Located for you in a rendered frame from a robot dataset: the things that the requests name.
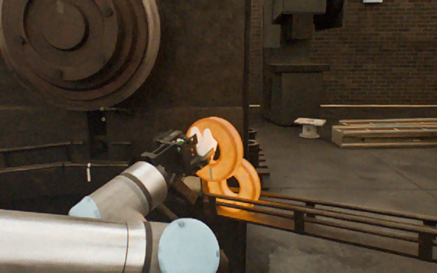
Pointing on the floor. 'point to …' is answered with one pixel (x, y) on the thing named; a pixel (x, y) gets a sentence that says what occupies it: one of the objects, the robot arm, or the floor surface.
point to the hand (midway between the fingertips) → (212, 141)
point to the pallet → (256, 154)
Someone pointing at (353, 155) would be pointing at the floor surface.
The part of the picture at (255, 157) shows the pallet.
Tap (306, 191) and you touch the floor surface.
